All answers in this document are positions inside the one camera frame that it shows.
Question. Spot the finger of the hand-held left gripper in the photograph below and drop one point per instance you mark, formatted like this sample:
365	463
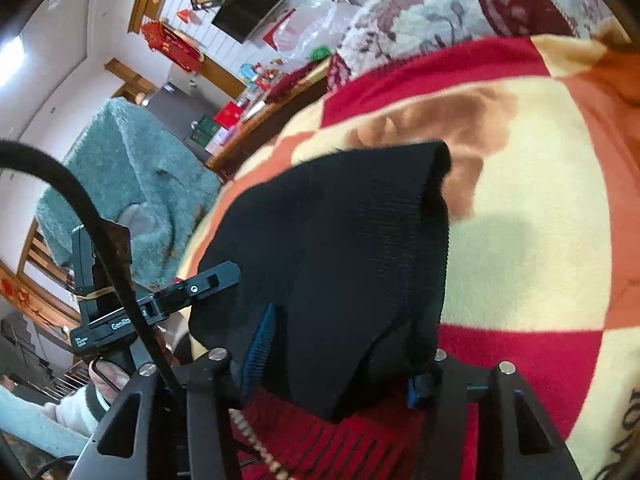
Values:
200	286

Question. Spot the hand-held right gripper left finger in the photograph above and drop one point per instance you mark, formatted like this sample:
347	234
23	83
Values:
260	345

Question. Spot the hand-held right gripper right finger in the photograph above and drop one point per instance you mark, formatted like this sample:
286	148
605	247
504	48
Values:
416	391

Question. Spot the black pants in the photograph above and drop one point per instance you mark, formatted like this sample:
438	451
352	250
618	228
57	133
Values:
325	260

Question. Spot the person's left forearm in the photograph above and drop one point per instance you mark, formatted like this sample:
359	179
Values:
75	412

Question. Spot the person's left hand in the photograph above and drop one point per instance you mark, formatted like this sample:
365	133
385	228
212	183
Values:
106	379

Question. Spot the stair railing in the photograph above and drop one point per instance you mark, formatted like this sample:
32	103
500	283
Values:
45	365

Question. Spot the teal fluffy fleece blanket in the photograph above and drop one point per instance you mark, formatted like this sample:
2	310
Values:
130	180

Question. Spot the green box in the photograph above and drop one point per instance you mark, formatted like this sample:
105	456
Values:
204	131

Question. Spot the red gift box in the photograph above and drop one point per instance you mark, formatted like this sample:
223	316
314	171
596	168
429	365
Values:
229	115

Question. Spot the dark wooden cabinet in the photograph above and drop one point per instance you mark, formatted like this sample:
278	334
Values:
260	120

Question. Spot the orange red checkered blanket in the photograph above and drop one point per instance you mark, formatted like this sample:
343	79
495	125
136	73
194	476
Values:
525	210

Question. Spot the red hanging decoration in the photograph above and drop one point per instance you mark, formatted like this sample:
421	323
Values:
172	45

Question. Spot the clear plastic bag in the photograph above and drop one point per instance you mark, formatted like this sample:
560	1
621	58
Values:
320	25

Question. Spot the red white floral pillow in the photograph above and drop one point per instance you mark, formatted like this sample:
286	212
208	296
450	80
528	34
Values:
425	15

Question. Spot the black wall television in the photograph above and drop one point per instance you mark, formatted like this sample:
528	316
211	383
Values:
247	7

